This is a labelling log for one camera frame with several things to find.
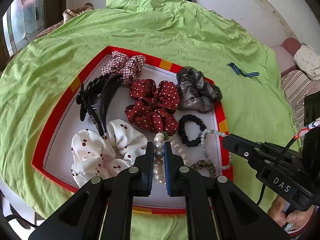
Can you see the white cherry scrunchie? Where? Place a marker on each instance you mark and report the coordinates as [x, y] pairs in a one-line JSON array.
[[105, 156]]

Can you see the black thin scrunchie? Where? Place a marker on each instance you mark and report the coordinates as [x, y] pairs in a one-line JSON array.
[[190, 128]]

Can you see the black hair claw clip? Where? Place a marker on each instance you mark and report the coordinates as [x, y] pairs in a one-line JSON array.
[[96, 98]]

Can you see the blue striped watch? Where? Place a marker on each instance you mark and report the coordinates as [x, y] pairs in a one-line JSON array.
[[239, 71]]

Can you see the red polka dot scrunchie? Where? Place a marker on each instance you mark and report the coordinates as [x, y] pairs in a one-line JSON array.
[[154, 106]]

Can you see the wooden glass door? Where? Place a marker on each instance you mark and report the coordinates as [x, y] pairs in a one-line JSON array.
[[22, 20]]

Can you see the red white tray box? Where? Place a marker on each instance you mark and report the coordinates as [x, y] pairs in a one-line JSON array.
[[118, 103]]

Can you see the brown patterned pillow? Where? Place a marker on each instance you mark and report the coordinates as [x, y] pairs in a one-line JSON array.
[[67, 15]]

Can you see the right hand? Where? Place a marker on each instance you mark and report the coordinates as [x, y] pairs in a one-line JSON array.
[[297, 218]]

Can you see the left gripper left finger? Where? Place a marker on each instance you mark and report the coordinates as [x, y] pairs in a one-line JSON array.
[[143, 180]]

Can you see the striped sofa cushion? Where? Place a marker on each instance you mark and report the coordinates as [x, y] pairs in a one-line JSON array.
[[296, 86]]

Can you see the green bed sheet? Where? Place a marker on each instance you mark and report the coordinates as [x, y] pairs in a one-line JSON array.
[[174, 30]]

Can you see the pink plaid scrunchie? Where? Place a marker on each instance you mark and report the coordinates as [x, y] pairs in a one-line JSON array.
[[129, 67]]

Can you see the white patterned pillow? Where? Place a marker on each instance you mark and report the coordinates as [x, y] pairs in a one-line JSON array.
[[308, 61]]

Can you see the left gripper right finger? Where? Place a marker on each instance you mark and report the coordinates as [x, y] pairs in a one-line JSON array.
[[174, 182]]

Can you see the grey sheer scrunchie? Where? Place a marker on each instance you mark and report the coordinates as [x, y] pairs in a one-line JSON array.
[[196, 94]]

